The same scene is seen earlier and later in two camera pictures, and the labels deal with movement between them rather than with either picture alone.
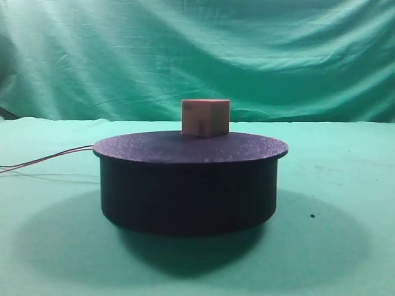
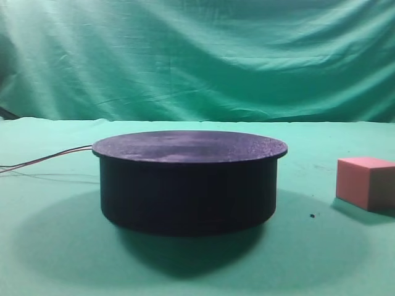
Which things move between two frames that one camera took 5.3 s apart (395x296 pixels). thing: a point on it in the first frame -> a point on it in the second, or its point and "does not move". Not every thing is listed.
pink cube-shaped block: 205,118 -> 368,182
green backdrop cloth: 295,61 does not move
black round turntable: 168,184 does not move
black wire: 49,155 does not move
